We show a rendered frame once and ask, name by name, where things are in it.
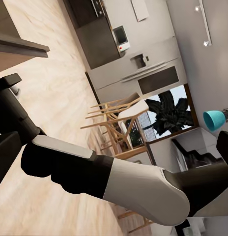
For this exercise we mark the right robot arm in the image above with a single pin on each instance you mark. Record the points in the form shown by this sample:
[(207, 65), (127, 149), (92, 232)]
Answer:
[(159, 195)]

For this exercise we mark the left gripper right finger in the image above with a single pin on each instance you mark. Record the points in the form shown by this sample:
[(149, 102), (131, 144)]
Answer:
[(222, 145)]

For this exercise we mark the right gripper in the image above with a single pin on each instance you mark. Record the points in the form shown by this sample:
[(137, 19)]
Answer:
[(11, 111)]

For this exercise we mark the stairs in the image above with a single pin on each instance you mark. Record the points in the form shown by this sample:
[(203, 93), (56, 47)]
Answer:
[(194, 149)]

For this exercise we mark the oven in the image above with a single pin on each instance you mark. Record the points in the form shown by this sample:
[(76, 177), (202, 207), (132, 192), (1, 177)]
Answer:
[(87, 11)]

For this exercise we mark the cabinet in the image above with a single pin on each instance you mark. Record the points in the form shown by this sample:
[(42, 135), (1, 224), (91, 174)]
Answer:
[(14, 49)]

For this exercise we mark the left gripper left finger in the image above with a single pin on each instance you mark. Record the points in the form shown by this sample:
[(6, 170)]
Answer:
[(10, 147)]

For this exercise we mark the microwave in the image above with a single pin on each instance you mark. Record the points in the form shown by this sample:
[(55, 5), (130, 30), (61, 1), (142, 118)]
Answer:
[(123, 43)]

